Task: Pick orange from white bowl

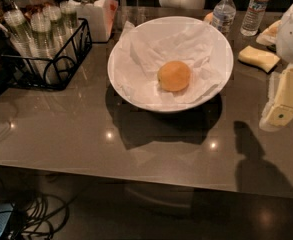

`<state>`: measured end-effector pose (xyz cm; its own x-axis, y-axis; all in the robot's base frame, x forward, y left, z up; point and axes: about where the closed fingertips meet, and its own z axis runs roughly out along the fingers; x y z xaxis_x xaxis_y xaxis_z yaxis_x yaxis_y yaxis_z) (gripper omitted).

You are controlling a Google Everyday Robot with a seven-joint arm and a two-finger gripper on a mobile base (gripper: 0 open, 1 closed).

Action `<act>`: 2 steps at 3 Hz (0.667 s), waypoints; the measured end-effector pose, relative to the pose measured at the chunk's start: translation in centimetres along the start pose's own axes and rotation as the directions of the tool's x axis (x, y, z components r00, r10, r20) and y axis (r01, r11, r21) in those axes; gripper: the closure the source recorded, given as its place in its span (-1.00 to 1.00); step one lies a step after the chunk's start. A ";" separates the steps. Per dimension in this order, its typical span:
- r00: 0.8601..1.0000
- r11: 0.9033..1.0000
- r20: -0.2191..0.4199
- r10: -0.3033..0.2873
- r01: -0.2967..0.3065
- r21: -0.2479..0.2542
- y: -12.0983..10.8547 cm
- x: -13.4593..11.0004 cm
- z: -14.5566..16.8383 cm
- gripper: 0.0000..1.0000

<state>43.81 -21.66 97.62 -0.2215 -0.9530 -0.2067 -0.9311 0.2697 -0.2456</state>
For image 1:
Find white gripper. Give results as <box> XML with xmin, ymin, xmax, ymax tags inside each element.
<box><xmin>256</xmin><ymin>4</ymin><xmax>293</xmax><ymax>132</ymax></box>

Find orange fruit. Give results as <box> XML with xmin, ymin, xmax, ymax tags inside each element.
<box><xmin>157</xmin><ymin>61</ymin><xmax>191</xmax><ymax>92</ymax></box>

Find small orange object behind bowl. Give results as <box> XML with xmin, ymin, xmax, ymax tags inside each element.
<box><xmin>204</xmin><ymin>12</ymin><xmax>213</xmax><ymax>23</ymax></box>

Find white bowl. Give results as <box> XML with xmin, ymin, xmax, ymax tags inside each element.
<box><xmin>107</xmin><ymin>15</ymin><xmax>235</xmax><ymax>114</ymax></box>

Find yellow sponge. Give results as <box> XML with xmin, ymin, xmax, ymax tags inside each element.
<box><xmin>238</xmin><ymin>46</ymin><xmax>280</xmax><ymax>73</ymax></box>

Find clear water bottle white cap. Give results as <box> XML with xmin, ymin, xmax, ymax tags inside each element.
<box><xmin>211</xmin><ymin>0</ymin><xmax>236</xmax><ymax>36</ymax></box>

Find white paper liner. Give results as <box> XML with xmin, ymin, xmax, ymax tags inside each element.
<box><xmin>113</xmin><ymin>20</ymin><xmax>223</xmax><ymax>106</ymax></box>

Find white lidded jar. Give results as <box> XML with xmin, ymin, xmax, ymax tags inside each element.
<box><xmin>69</xmin><ymin>0</ymin><xmax>118</xmax><ymax>43</ymax></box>

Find plastic cup stack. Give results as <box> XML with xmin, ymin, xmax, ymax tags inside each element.
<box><xmin>31</xmin><ymin>13</ymin><xmax>58</xmax><ymax>85</ymax></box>
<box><xmin>4</xmin><ymin>9</ymin><xmax>39</xmax><ymax>75</ymax></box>
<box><xmin>43</xmin><ymin>6</ymin><xmax>71</xmax><ymax>70</ymax></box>
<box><xmin>60</xmin><ymin>1</ymin><xmax>81</xmax><ymax>61</ymax></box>

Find black wire rack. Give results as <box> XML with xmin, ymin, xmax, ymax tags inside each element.
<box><xmin>2</xmin><ymin>18</ymin><xmax>92</xmax><ymax>90</ymax></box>

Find black cables on floor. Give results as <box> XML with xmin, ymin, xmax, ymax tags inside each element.
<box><xmin>5</xmin><ymin>190</ymin><xmax>72</xmax><ymax>240</ymax></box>

